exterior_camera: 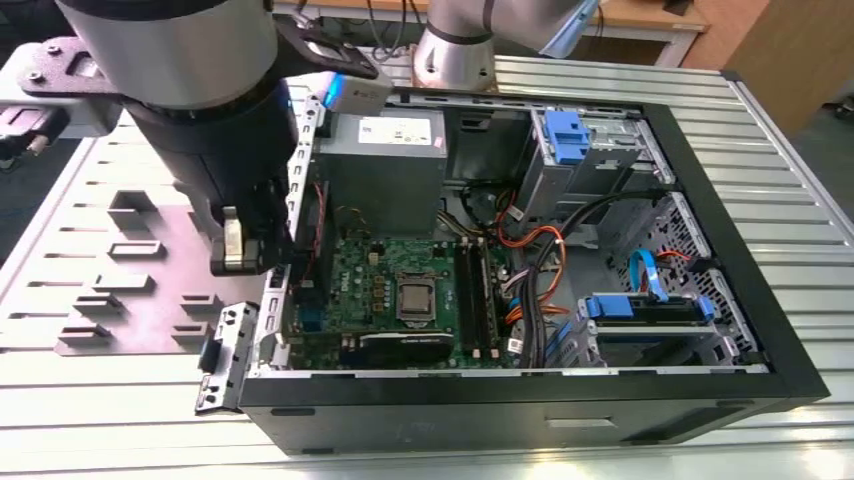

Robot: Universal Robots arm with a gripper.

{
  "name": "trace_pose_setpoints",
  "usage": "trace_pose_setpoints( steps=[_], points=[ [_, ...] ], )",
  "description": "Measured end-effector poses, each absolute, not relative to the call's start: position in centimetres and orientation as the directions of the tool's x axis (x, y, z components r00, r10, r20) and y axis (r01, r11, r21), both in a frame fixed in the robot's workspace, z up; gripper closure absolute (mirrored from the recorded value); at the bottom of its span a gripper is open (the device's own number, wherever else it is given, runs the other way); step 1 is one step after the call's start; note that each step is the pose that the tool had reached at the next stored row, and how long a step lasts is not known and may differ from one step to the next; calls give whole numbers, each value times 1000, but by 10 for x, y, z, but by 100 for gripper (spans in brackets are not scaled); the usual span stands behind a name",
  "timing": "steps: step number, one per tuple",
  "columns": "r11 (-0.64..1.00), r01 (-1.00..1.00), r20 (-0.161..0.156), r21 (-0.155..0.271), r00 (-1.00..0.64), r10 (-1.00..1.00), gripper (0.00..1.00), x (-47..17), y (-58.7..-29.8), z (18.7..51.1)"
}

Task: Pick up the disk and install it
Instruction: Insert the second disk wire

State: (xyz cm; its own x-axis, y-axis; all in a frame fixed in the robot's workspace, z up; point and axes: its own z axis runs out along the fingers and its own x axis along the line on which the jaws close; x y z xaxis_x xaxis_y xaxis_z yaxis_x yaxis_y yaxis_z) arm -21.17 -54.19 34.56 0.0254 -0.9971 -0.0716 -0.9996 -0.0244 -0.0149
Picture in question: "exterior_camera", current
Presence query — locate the metal disk bay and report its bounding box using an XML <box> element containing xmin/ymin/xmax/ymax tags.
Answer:
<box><xmin>546</xmin><ymin>292</ymin><xmax>769</xmax><ymax>369</ymax></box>

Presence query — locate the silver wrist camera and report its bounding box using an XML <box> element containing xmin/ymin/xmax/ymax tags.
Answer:
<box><xmin>0</xmin><ymin>93</ymin><xmax>121</xmax><ymax>144</ymax></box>

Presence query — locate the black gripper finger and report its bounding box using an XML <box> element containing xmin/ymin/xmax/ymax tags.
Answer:
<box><xmin>210</xmin><ymin>204</ymin><xmax>269</xmax><ymax>276</ymax></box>

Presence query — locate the black plastic shroud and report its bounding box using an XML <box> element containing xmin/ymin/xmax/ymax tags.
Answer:
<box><xmin>445</xmin><ymin>109</ymin><xmax>529</xmax><ymax>184</ymax></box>

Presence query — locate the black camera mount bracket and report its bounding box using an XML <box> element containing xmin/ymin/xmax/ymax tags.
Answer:
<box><xmin>17</xmin><ymin>19</ymin><xmax>381</xmax><ymax>101</ymax></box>

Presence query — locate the black PC case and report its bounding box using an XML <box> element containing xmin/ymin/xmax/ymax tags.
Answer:
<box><xmin>237</xmin><ymin>82</ymin><xmax>833</xmax><ymax>456</ymax></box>

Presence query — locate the hard disk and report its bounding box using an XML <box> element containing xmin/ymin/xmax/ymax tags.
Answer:
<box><xmin>548</xmin><ymin>292</ymin><xmax>721</xmax><ymax>369</ymax></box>

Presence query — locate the blue wire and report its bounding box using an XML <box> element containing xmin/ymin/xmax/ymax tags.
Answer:
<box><xmin>629</xmin><ymin>247</ymin><xmax>677</xmax><ymax>304</ymax></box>

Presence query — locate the orange wire with black plug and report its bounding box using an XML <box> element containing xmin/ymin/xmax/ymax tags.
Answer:
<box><xmin>657</xmin><ymin>251</ymin><xmax>716</xmax><ymax>275</ymax></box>

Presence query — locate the metal slot retainer bracket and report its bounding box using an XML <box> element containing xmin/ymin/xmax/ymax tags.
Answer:
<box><xmin>193</xmin><ymin>301</ymin><xmax>264</xmax><ymax>416</ymax></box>

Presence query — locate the metal drive cage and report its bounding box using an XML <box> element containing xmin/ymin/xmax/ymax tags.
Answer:
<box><xmin>518</xmin><ymin>107</ymin><xmax>676</xmax><ymax>226</ymax></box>

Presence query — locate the grey parts rack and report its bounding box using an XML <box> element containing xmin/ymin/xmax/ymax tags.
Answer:
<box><xmin>53</xmin><ymin>189</ymin><xmax>280</xmax><ymax>359</ymax></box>

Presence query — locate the wooden cabinet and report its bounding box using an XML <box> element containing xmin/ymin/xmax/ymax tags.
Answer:
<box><xmin>724</xmin><ymin>0</ymin><xmax>854</xmax><ymax>136</ymax></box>

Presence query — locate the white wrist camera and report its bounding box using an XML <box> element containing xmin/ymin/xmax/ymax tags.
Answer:
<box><xmin>325</xmin><ymin>73</ymin><xmax>397</xmax><ymax>115</ymax></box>

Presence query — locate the grey power supply unit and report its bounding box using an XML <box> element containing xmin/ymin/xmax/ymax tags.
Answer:
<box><xmin>312</xmin><ymin>109</ymin><xmax>449</xmax><ymax>241</ymax></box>

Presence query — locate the thick black cable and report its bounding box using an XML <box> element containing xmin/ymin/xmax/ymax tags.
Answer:
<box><xmin>520</xmin><ymin>189</ymin><xmax>673</xmax><ymax>369</ymax></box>

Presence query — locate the silver CPU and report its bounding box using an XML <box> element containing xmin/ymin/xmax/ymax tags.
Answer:
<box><xmin>398</xmin><ymin>282</ymin><xmax>436</xmax><ymax>320</ymax></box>

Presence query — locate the orange wire bundle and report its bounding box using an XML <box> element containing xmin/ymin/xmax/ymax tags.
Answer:
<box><xmin>497</xmin><ymin>224</ymin><xmax>573</xmax><ymax>324</ymax></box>

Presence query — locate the green motherboard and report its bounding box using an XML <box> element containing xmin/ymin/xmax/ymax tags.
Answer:
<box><xmin>284</xmin><ymin>237</ymin><xmax>533</xmax><ymax>371</ymax></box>

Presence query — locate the blue drive latch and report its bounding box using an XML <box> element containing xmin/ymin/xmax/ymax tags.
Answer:
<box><xmin>544</xmin><ymin>109</ymin><xmax>594</xmax><ymax>166</ymax></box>

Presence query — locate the black graphics card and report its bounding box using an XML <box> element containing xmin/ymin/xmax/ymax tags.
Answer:
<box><xmin>338</xmin><ymin>329</ymin><xmax>460</xmax><ymax>370</ymax></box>

